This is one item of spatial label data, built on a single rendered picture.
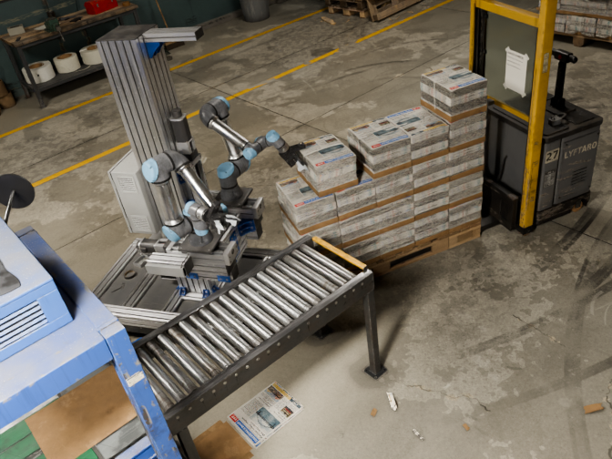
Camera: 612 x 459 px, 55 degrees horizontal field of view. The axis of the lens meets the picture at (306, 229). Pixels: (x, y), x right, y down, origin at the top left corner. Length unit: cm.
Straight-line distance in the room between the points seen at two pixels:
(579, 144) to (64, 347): 377
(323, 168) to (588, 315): 196
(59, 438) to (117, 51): 196
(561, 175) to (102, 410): 352
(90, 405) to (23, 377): 91
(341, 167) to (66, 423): 214
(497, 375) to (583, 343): 60
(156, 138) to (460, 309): 227
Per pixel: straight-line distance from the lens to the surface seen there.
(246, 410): 374
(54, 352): 217
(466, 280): 440
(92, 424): 293
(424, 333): 402
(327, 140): 402
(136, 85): 349
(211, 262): 371
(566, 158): 475
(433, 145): 409
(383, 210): 413
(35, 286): 214
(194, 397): 284
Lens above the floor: 290
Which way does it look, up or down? 35 degrees down
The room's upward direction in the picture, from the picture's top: 9 degrees counter-clockwise
